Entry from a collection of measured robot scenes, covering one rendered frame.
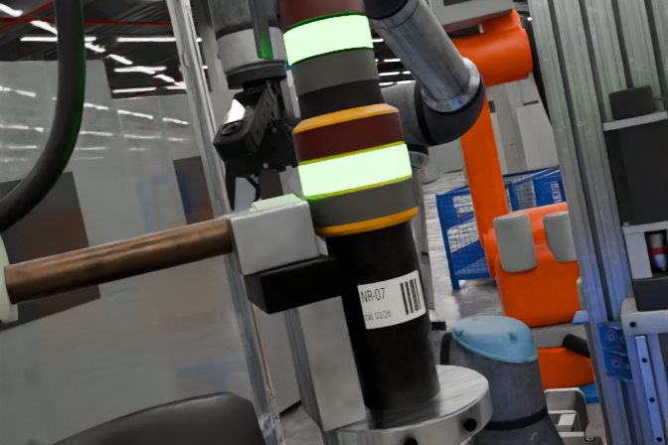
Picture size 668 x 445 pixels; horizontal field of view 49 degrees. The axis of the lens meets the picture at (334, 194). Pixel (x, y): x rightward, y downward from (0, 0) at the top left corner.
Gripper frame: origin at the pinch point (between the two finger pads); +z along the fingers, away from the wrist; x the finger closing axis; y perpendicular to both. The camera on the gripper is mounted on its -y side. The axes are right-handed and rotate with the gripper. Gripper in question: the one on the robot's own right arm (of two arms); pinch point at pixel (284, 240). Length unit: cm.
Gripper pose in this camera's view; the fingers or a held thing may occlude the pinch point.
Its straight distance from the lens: 85.9
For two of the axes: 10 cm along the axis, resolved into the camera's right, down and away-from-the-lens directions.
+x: -9.3, 1.8, 3.2
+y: 3.0, -1.2, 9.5
